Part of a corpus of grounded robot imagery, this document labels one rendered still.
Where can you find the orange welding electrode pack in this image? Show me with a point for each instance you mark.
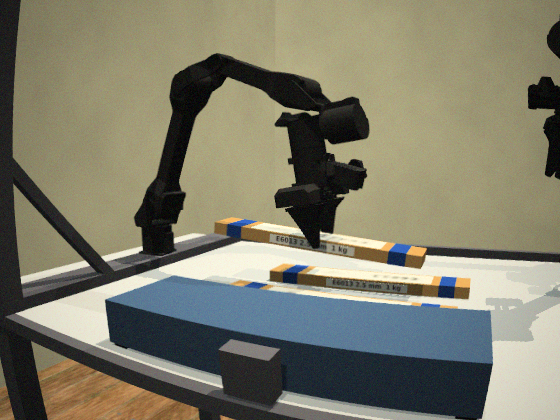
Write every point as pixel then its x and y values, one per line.
pixel 405 284

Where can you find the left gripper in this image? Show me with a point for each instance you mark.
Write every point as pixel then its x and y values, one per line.
pixel 306 163

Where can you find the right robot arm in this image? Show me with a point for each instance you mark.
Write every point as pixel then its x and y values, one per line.
pixel 550 96

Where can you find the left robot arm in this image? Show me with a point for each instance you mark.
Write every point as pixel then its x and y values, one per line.
pixel 339 122

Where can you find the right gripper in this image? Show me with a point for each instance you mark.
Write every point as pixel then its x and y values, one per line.
pixel 553 136

